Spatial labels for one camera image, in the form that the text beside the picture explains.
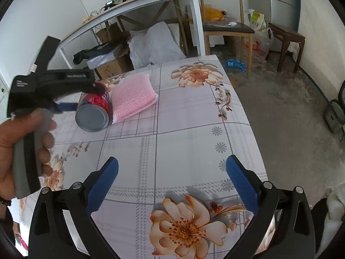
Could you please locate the white-framed wooden desk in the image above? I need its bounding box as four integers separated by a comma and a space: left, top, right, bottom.
57, 0, 210, 70

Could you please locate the orange plastic bag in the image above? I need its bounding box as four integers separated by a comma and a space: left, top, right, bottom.
202, 5, 229, 22

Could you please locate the grey round appliance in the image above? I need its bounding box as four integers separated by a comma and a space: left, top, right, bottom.
323, 80, 345, 134

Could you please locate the pink mesh cloth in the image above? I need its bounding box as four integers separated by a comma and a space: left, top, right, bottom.
111, 73, 158, 125

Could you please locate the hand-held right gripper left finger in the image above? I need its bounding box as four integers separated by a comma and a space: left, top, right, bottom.
29, 156, 119, 259

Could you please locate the person's left forearm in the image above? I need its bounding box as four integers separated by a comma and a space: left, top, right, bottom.
0, 198, 15, 245

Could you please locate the white woven sack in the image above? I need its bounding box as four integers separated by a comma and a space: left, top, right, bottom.
127, 21, 187, 70

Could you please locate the black bag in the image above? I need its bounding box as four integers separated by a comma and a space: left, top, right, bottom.
73, 41, 128, 65

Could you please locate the dark wooden stool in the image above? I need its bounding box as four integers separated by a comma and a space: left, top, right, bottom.
268, 23, 306, 73

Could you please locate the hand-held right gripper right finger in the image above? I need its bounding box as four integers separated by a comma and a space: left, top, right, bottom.
226, 155, 316, 259

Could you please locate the white green bag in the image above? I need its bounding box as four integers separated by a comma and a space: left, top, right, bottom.
247, 9, 268, 32

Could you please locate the white red-print plastic bag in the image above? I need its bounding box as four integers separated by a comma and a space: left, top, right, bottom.
243, 28, 274, 60

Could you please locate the person's left hand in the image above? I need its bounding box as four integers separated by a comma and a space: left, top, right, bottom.
0, 110, 58, 203

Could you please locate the white charger cable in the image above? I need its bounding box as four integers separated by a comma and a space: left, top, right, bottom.
202, 21, 238, 28

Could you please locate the wooden chair with black seat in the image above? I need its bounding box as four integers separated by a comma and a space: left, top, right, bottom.
198, 0, 256, 79

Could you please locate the white fluffy cloth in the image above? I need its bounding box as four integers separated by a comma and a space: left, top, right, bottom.
320, 186, 345, 250

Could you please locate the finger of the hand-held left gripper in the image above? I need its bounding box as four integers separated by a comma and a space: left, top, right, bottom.
50, 101, 79, 115
37, 68, 109, 101

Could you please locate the red can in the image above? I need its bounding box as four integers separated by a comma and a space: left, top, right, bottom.
75, 82, 111, 133

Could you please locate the cardboard box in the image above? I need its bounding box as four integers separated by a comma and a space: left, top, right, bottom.
94, 49, 134, 81
95, 22, 128, 45

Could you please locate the blue crumpled wrapper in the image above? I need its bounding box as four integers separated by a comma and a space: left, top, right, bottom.
225, 58, 247, 72

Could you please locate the floral tablecloth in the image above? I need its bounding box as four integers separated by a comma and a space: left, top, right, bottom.
16, 54, 277, 259

